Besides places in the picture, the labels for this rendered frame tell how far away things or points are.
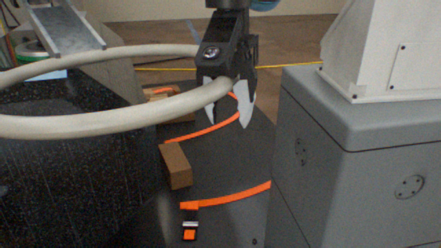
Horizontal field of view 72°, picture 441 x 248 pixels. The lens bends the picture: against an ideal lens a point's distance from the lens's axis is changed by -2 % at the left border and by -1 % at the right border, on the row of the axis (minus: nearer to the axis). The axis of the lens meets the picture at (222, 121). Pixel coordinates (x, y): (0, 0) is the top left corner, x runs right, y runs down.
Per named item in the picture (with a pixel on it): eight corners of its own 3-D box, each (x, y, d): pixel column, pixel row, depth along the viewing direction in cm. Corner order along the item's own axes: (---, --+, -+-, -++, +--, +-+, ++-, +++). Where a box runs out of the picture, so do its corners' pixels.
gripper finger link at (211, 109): (224, 114, 59) (233, 69, 55) (212, 127, 54) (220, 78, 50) (209, 109, 60) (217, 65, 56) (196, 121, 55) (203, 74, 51)
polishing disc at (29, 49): (35, 40, 116) (34, 37, 116) (91, 40, 117) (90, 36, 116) (2, 56, 98) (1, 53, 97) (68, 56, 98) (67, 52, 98)
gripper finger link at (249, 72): (262, 98, 50) (251, 45, 47) (260, 102, 49) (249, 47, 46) (236, 101, 52) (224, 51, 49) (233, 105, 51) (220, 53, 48)
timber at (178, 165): (192, 184, 171) (191, 167, 165) (171, 190, 167) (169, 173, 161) (178, 156, 195) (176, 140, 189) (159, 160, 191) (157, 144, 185)
